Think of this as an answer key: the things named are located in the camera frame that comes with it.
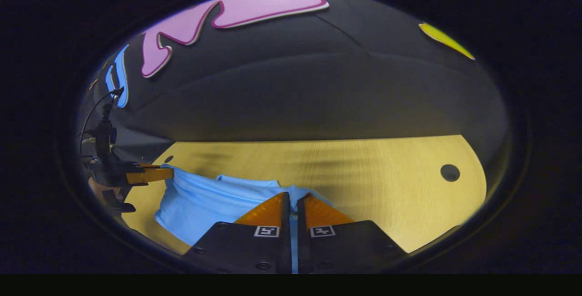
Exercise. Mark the light blue T-shirt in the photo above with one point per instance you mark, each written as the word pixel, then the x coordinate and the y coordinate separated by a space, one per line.
pixel 204 205

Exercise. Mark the orange backdrop clip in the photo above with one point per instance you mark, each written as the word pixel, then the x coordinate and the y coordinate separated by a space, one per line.
pixel 92 83

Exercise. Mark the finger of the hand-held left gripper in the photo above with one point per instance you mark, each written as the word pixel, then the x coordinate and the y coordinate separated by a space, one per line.
pixel 150 175

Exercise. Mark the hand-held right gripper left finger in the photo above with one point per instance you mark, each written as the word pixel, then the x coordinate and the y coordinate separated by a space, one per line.
pixel 254 250

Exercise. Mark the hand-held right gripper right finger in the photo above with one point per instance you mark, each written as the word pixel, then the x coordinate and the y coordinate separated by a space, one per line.
pixel 336 248

